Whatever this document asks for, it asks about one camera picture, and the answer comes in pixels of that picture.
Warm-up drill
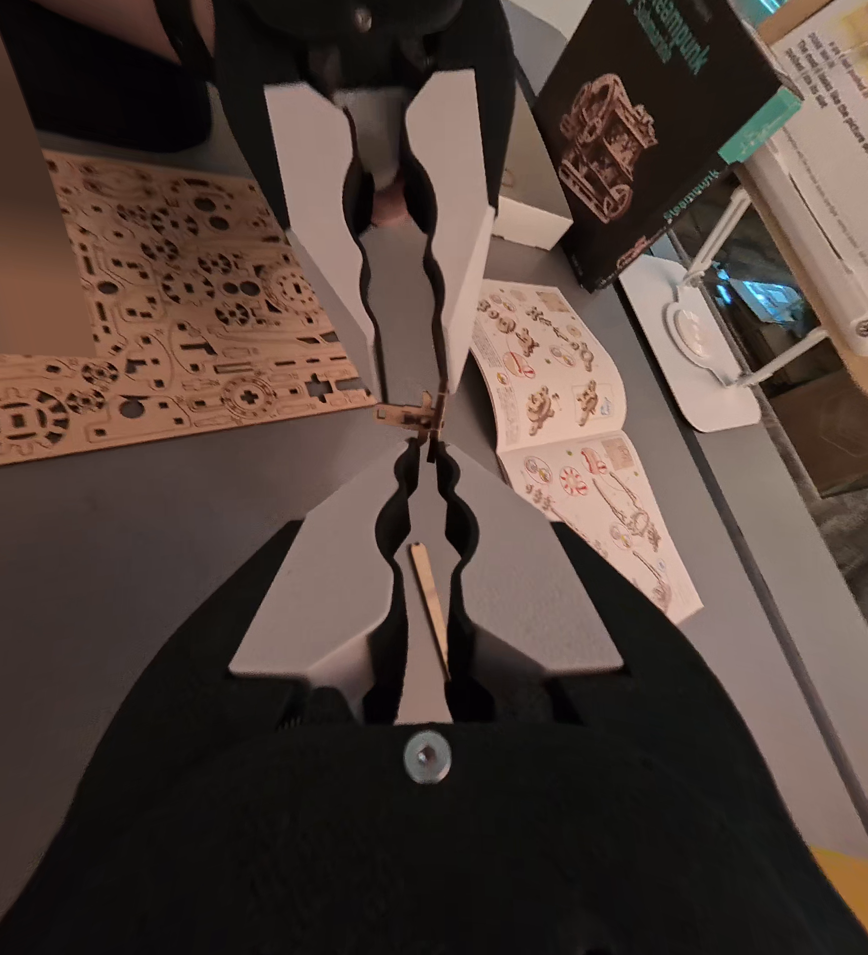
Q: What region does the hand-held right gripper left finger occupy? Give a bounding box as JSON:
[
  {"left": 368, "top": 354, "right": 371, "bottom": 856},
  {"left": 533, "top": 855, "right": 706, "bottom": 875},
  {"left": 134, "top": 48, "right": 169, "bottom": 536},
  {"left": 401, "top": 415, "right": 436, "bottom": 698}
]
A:
[{"left": 228, "top": 440, "right": 416, "bottom": 717}]

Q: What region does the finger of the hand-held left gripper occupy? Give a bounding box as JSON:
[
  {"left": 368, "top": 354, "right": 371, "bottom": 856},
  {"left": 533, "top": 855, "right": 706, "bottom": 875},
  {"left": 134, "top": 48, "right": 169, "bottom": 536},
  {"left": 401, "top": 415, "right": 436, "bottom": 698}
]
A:
[
  {"left": 402, "top": 67, "right": 496, "bottom": 396},
  {"left": 262, "top": 78, "right": 388, "bottom": 404}
]

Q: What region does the assembly instruction booklet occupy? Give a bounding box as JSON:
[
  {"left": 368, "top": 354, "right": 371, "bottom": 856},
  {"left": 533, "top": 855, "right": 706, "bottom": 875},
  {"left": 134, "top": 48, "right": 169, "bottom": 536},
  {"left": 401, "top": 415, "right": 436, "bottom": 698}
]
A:
[{"left": 470, "top": 280, "right": 705, "bottom": 624}]

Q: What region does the laser-cut plywood parts sheet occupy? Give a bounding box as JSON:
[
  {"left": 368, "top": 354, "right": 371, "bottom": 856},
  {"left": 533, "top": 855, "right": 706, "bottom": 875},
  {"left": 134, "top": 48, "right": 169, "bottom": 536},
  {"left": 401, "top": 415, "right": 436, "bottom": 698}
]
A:
[{"left": 0, "top": 149, "right": 377, "bottom": 473}]

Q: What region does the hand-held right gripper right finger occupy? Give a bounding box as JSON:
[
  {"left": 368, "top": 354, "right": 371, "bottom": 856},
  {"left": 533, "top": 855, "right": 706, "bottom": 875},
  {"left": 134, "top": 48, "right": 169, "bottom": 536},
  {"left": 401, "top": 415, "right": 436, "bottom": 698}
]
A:
[{"left": 434, "top": 440, "right": 626, "bottom": 691}]

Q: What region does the thin wooden stick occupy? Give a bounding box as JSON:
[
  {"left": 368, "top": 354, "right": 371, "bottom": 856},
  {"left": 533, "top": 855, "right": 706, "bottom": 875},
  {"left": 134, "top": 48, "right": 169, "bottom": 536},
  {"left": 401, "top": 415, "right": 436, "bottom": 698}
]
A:
[{"left": 407, "top": 542, "right": 451, "bottom": 681}]

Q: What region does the printed instruction sheet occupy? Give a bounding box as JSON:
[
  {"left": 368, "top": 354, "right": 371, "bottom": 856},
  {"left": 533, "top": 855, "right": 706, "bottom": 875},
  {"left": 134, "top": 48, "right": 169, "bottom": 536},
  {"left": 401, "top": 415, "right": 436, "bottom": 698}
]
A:
[{"left": 770, "top": 0, "right": 868, "bottom": 225}]

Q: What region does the white cardboard box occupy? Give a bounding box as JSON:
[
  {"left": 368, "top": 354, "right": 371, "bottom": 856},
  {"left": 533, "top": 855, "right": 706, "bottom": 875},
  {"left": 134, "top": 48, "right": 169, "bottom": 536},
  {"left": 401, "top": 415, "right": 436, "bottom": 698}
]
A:
[{"left": 493, "top": 195, "right": 573, "bottom": 251}]

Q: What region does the black quilted cushion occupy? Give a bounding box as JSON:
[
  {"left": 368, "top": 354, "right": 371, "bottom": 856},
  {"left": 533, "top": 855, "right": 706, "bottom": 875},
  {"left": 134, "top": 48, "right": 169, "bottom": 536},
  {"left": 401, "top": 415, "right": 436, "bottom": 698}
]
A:
[{"left": 0, "top": 0, "right": 214, "bottom": 154}]

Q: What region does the black model kit box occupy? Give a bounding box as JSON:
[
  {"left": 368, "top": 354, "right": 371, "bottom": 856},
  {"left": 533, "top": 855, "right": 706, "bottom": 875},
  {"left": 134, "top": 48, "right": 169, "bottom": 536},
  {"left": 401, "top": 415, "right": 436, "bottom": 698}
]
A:
[{"left": 534, "top": 0, "right": 804, "bottom": 293}]

